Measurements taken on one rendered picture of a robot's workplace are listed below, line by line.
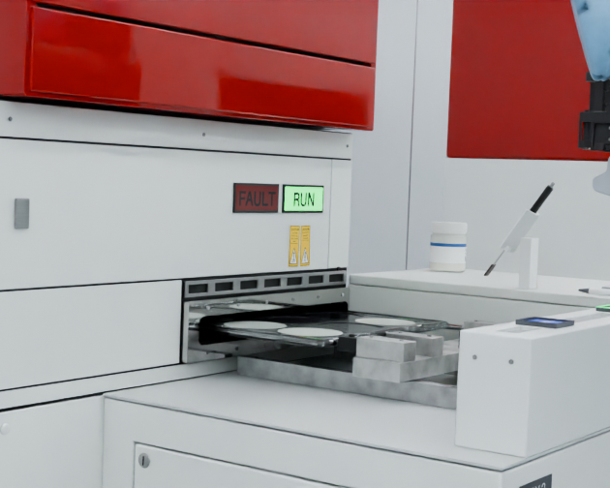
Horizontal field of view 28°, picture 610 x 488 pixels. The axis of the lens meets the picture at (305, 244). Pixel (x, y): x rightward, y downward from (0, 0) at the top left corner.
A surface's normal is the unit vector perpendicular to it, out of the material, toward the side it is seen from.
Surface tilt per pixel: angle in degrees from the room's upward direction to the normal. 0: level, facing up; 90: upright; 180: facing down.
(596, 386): 90
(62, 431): 90
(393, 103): 90
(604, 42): 115
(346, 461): 90
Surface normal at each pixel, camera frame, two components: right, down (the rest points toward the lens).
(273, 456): -0.58, 0.02
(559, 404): 0.81, 0.06
